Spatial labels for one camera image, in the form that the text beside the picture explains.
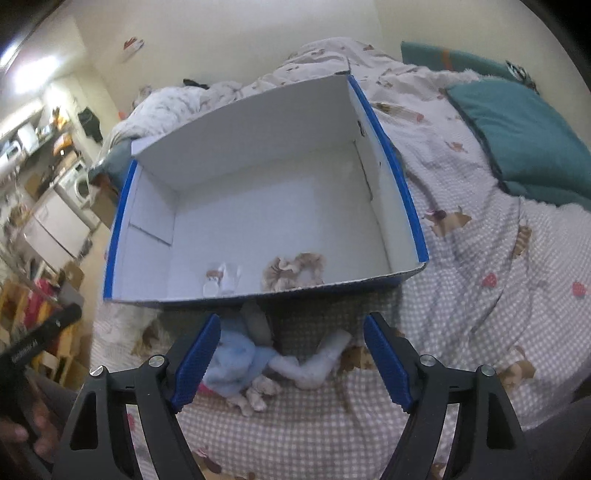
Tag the blue and white cardboard box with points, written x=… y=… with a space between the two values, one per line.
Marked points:
x=277 y=207

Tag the person's grey pants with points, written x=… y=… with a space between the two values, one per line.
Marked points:
x=558 y=447

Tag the light blue fluffy sock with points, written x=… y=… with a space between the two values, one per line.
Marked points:
x=236 y=355

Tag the checked printed quilt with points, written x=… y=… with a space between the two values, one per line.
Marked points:
x=461 y=286

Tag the red cloth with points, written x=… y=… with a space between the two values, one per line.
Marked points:
x=41 y=300

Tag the brown patterned sock in box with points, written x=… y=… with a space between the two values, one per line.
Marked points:
x=282 y=271

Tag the pink cloth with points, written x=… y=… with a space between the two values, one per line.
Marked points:
x=204 y=389

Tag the black hanging garment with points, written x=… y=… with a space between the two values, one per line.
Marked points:
x=90 y=123

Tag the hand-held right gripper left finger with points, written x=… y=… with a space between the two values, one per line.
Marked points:
x=197 y=362

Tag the grey white duvet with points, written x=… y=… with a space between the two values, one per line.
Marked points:
x=171 y=106

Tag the beige fluffy sock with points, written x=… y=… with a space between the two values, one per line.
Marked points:
x=254 y=397

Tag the black and white patterned cloth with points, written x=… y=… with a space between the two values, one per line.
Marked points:
x=521 y=74

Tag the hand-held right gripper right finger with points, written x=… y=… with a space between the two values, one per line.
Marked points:
x=387 y=364

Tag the grey sock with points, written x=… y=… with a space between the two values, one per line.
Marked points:
x=256 y=325

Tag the white washing machine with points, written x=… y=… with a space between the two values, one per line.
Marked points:
x=76 y=187

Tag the small white sock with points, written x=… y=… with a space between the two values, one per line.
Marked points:
x=224 y=277

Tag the teal pillow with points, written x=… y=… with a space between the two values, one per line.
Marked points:
x=521 y=131

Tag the white cabinet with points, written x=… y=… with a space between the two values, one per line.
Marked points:
x=53 y=226

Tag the person's left hand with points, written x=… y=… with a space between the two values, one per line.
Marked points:
x=45 y=427

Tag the brown cardboard box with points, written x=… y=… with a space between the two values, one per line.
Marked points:
x=105 y=205

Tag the white fluffy sock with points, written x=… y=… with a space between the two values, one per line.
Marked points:
x=314 y=367

